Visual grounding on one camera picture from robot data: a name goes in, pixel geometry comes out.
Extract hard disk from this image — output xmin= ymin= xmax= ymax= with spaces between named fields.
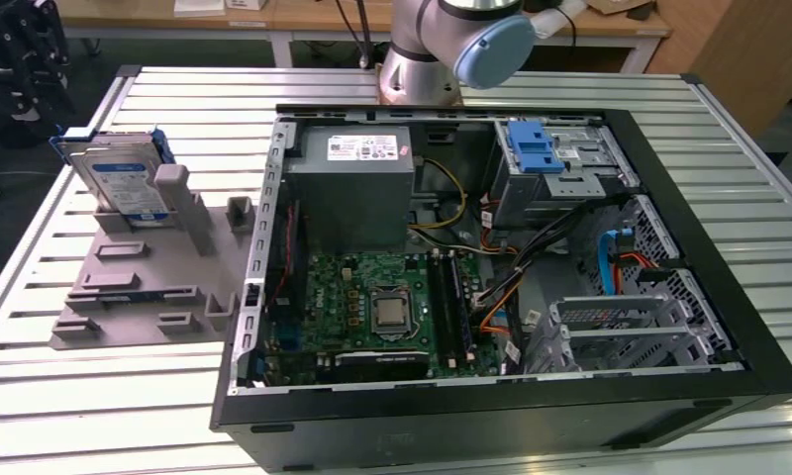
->
xmin=43 ymin=124 xmax=177 ymax=230

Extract power wire with black connector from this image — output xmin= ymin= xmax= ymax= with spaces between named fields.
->
xmin=616 ymin=252 xmax=676 ymax=286

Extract metal disk bay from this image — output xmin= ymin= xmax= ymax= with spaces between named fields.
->
xmin=520 ymin=295 xmax=733 ymax=375

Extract wooden desk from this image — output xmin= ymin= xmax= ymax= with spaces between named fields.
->
xmin=55 ymin=0 xmax=675 ymax=75

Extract large white box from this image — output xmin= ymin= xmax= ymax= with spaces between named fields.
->
xmin=174 ymin=0 xmax=226 ymax=16

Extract grey parts rack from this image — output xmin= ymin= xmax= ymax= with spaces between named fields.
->
xmin=50 ymin=165 xmax=258 ymax=351

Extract grey power supply unit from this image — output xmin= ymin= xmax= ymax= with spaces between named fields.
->
xmin=282 ymin=124 xmax=418 ymax=254

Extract green motherboard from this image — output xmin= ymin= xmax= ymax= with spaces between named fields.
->
xmin=262 ymin=249 xmax=503 ymax=385

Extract black CPU socket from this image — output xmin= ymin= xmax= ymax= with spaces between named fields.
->
xmin=366 ymin=284 xmax=416 ymax=343

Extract silver CPU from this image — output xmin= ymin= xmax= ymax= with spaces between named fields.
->
xmin=373 ymin=299 xmax=409 ymax=329

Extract black RAM slot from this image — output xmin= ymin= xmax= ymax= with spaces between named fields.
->
xmin=429 ymin=250 xmax=453 ymax=368

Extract black graphics card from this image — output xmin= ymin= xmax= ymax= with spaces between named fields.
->
xmin=316 ymin=349 xmax=432 ymax=383

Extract installed RAM stick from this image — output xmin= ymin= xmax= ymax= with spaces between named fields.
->
xmin=449 ymin=252 xmax=474 ymax=356

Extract metal optical drive cage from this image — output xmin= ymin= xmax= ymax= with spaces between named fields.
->
xmin=490 ymin=118 xmax=641 ymax=232

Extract brown cardboard pieces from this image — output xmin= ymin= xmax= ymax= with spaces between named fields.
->
xmin=585 ymin=0 xmax=655 ymax=20

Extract black open PC case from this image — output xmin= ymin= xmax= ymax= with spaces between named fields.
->
xmin=208 ymin=102 xmax=792 ymax=474

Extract wooden cabinet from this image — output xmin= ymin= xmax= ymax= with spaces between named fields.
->
xmin=649 ymin=0 xmax=792 ymax=135

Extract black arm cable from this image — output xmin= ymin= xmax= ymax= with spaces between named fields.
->
xmin=333 ymin=0 xmax=376 ymax=69

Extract red twisted wire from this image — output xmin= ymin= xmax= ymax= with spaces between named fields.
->
xmin=273 ymin=200 xmax=302 ymax=303

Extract yellow wire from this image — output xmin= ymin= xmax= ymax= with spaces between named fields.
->
xmin=412 ymin=156 xmax=469 ymax=232

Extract blue plastic drive bracket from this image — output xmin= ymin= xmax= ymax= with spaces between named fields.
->
xmin=507 ymin=121 xmax=568 ymax=174

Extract black cable bundle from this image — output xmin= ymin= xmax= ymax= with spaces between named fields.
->
xmin=484 ymin=202 xmax=612 ymax=298

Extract orange wire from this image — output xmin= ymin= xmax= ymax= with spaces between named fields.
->
xmin=477 ymin=276 xmax=523 ymax=342

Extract blue data wire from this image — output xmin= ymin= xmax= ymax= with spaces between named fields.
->
xmin=596 ymin=228 xmax=635 ymax=298

